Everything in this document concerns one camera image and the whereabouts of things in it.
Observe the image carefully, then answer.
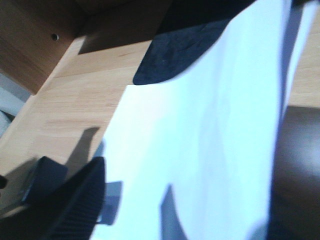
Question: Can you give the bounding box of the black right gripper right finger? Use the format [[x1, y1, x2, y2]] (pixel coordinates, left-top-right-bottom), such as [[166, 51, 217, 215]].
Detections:
[[268, 106, 320, 240]]

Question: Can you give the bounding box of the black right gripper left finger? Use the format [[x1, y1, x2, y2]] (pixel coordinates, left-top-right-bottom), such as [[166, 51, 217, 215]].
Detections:
[[0, 157, 105, 240]]

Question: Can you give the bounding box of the white paper sheet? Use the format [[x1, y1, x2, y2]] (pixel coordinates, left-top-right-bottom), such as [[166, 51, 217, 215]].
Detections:
[[91, 0, 320, 240]]

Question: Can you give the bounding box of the wooden desk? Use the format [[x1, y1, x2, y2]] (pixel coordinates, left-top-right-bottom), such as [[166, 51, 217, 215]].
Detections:
[[0, 0, 312, 218]]

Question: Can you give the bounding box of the black computer monitor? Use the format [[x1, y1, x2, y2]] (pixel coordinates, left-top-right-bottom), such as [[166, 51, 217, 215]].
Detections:
[[132, 0, 253, 86]]

